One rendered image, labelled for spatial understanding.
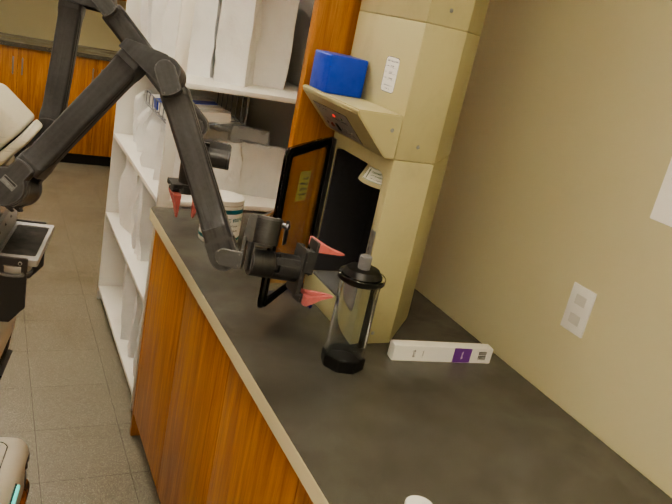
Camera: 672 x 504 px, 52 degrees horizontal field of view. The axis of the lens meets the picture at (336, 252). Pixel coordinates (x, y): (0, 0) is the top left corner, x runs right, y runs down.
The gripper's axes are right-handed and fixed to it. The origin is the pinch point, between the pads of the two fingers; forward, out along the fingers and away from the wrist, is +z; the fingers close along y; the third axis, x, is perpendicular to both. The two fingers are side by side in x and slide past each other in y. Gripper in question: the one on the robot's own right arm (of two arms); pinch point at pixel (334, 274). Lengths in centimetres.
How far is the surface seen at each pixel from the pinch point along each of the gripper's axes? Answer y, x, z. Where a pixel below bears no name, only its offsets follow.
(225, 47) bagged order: 45, 136, -4
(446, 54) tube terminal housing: 52, 6, 15
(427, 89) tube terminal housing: 43.6, 6.1, 12.8
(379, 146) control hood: 28.9, 6.7, 5.5
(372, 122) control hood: 33.5, 6.0, 2.0
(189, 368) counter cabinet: -48, 51, -12
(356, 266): 2.5, 1.0, 5.2
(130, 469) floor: -110, 96, -12
